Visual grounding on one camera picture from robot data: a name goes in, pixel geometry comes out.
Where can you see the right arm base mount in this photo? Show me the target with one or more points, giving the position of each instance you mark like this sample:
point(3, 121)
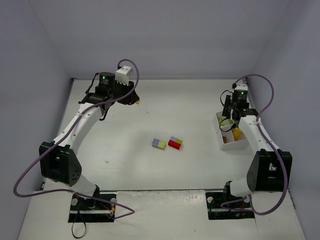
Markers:
point(220, 207)

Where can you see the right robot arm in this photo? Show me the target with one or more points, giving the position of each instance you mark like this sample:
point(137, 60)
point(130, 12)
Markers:
point(270, 168)

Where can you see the pale green square lego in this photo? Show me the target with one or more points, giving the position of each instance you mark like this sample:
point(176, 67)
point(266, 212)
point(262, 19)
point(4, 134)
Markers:
point(161, 144)

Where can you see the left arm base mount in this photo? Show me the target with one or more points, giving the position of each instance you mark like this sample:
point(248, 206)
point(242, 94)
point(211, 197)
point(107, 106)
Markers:
point(83, 211)

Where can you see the white divided container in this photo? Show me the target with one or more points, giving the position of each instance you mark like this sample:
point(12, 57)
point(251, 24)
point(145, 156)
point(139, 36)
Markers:
point(221, 132)

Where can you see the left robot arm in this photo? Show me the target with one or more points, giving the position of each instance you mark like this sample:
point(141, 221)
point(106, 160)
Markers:
point(59, 161)

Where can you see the green square lego brick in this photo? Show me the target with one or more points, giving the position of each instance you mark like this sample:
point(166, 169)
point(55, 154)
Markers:
point(223, 122)

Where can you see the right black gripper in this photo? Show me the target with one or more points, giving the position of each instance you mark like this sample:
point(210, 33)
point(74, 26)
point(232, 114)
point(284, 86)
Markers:
point(227, 110)

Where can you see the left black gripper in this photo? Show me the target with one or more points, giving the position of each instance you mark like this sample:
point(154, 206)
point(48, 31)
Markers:
point(128, 93)

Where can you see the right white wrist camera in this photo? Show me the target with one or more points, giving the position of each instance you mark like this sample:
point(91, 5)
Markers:
point(240, 87)

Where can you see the red long lego brick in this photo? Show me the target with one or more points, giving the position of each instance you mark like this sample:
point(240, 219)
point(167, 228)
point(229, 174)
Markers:
point(174, 144)

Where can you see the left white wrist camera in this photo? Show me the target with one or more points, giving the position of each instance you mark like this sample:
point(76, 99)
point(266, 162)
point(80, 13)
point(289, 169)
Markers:
point(122, 75)

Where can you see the yellow long lego brick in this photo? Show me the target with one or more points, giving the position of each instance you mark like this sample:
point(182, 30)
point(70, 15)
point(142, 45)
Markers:
point(236, 132)

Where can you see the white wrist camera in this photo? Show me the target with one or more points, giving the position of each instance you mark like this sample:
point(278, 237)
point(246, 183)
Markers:
point(122, 75)
point(240, 87)

